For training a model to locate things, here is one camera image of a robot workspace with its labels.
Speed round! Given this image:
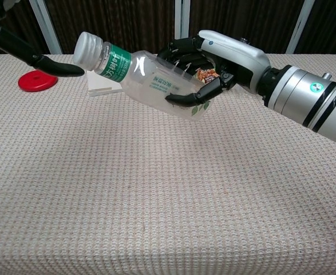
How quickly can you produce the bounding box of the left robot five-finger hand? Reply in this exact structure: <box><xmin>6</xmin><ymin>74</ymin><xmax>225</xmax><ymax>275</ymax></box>
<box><xmin>0</xmin><ymin>27</ymin><xmax>85</xmax><ymax>77</ymax></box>

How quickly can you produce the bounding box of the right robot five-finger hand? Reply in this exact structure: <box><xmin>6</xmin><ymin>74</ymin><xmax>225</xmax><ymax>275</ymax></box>
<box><xmin>156</xmin><ymin>30</ymin><xmax>271</xmax><ymax>108</ymax></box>

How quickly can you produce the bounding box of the clear plastic bottle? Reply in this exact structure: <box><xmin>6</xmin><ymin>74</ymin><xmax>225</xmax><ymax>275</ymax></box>
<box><xmin>72</xmin><ymin>31</ymin><xmax>213</xmax><ymax>121</ymax></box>

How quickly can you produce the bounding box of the red round disc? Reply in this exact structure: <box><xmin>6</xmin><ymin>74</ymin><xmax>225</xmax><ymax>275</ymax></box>
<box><xmin>18</xmin><ymin>70</ymin><xmax>59</xmax><ymax>92</ymax></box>

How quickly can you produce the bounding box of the white shallow box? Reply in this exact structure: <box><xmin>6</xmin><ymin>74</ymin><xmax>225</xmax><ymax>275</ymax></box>
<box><xmin>86</xmin><ymin>69</ymin><xmax>126</xmax><ymax>98</ymax></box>

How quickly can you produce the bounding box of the beige woven tablecloth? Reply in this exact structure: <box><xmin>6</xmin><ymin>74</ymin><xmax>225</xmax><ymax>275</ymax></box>
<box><xmin>0</xmin><ymin>53</ymin><xmax>336</xmax><ymax>275</ymax></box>

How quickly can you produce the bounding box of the aluminium partition post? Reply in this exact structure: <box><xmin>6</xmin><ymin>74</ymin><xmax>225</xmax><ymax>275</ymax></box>
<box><xmin>285</xmin><ymin>0</ymin><xmax>316</xmax><ymax>54</ymax></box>
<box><xmin>174</xmin><ymin>0</ymin><xmax>191</xmax><ymax>40</ymax></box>
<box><xmin>29</xmin><ymin>0</ymin><xmax>64</xmax><ymax>55</ymax></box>

